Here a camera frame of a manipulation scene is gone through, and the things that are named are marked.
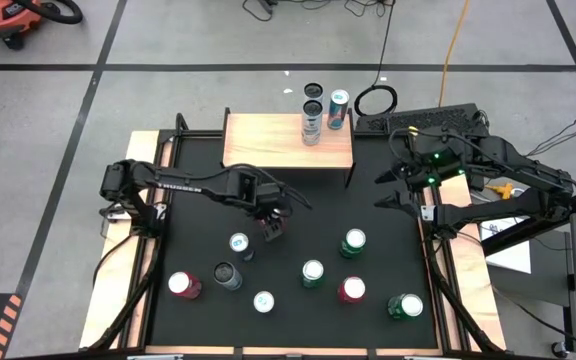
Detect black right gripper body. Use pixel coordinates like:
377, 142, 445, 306
400, 147, 467, 191

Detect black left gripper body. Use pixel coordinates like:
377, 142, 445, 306
240, 172, 293, 221

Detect blue silver Red Bull can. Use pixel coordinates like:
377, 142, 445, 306
228, 231, 257, 263
252, 290, 277, 315
326, 88, 351, 131

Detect small wooden shelf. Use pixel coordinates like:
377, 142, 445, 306
220, 107, 358, 190

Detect black perforated case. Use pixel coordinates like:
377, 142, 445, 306
355, 102, 492, 137

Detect green Sprite can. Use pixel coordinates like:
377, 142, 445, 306
386, 292, 425, 321
301, 259, 326, 290
338, 228, 368, 260

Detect orange power plug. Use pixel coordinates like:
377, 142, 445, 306
485, 182, 519, 201

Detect black beam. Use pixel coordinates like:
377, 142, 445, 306
481, 189, 576, 257

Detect white paper sheet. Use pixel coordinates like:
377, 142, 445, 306
480, 217, 533, 275

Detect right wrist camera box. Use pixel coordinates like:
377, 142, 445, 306
407, 132, 452, 154

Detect black hanging cable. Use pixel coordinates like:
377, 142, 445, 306
355, 0, 399, 118

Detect yellow hanging cable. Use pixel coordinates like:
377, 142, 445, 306
437, 0, 472, 109

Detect black floor cables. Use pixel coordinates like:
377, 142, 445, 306
241, 0, 397, 21

